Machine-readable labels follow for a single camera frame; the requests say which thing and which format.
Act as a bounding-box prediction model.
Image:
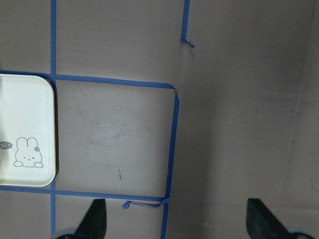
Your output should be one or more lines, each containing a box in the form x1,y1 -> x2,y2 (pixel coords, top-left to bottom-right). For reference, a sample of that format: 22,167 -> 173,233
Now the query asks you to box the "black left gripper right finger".
246,198 -> 290,239

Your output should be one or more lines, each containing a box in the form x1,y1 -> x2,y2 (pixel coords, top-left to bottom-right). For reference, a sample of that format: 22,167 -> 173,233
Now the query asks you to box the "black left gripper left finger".
74,199 -> 107,239

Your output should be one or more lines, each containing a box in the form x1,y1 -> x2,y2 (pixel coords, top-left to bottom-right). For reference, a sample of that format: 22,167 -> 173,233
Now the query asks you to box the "cream plastic tray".
0,74 -> 56,187

